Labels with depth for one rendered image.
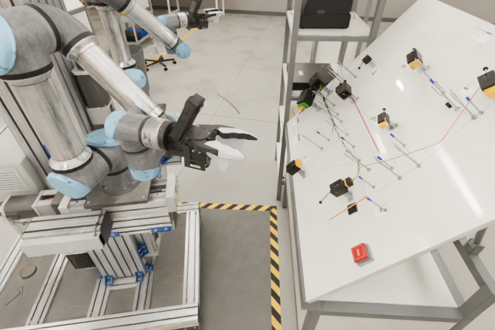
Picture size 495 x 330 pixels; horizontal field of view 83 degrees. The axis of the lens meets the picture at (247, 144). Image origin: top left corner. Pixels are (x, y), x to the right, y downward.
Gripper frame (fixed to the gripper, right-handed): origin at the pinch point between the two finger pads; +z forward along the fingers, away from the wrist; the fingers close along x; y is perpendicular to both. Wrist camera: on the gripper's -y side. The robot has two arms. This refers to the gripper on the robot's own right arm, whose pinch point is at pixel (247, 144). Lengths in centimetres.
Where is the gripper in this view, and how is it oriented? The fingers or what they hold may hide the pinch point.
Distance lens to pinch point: 60.3
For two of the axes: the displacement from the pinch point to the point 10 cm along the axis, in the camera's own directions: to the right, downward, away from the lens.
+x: -3.1, 4.7, -8.2
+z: 9.5, 2.0, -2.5
